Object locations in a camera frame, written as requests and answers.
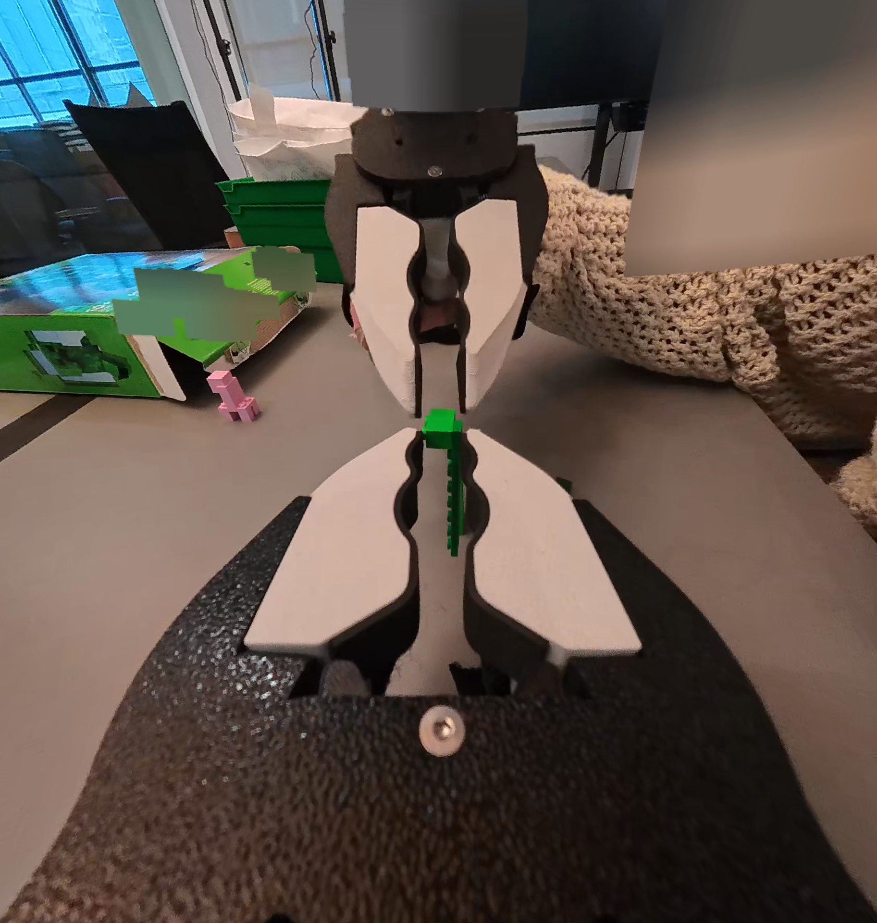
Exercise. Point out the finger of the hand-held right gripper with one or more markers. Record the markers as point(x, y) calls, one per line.
point(380, 303)
point(489, 288)

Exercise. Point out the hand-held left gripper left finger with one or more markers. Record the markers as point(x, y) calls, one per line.
point(337, 570)

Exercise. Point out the green lego box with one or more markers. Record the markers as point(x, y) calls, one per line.
point(49, 346)

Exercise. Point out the cream knitted sweater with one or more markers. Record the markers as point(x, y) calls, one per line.
point(874, 476)

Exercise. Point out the person's right forearm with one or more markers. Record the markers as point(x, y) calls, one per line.
point(698, 303)

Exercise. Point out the large paned window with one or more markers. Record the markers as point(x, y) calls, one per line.
point(49, 58)

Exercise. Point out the white paper bags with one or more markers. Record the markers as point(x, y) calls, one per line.
point(294, 137)

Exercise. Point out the pink lego pig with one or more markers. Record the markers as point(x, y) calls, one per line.
point(233, 396)

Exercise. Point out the black television stand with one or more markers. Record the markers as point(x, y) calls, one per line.
point(611, 144)

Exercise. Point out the green plastic bins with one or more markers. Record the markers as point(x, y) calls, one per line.
point(280, 223)

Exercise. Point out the studio light on stand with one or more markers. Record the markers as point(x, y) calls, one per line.
point(222, 50)
point(326, 50)

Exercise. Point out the dark green lego piece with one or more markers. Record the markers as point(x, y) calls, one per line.
point(564, 484)

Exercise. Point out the green lego plate assembly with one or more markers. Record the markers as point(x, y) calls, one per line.
point(453, 469)

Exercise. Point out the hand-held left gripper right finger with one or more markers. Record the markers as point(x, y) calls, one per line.
point(546, 570)

